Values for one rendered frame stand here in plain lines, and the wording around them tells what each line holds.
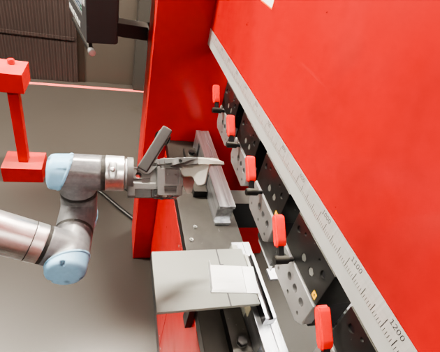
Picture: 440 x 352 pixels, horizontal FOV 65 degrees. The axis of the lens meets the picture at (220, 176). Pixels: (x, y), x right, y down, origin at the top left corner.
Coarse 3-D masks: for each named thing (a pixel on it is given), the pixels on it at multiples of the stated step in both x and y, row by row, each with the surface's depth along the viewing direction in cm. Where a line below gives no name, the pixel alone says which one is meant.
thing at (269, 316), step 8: (248, 256) 101; (256, 264) 98; (256, 272) 97; (256, 280) 95; (264, 288) 92; (264, 296) 91; (264, 304) 90; (264, 312) 87; (272, 312) 87; (264, 320) 86; (272, 320) 87
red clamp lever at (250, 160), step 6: (246, 156) 83; (252, 156) 83; (246, 162) 83; (252, 162) 83; (246, 168) 83; (252, 168) 82; (246, 174) 83; (252, 174) 82; (252, 180) 82; (252, 186) 82; (246, 192) 82; (252, 192) 81; (258, 192) 82
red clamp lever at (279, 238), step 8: (272, 216) 69; (280, 216) 68; (272, 224) 69; (280, 224) 68; (280, 232) 67; (280, 240) 67; (280, 248) 67; (280, 256) 67; (288, 256) 67; (280, 264) 67
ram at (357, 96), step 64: (256, 0) 91; (320, 0) 62; (384, 0) 47; (256, 64) 89; (320, 64) 62; (384, 64) 47; (256, 128) 88; (320, 128) 61; (384, 128) 47; (320, 192) 60; (384, 192) 46; (384, 256) 46
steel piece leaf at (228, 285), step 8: (208, 264) 94; (216, 272) 93; (224, 272) 93; (232, 272) 94; (240, 272) 94; (216, 280) 91; (224, 280) 91; (232, 280) 92; (240, 280) 92; (216, 288) 89; (224, 288) 89; (232, 288) 90; (240, 288) 90
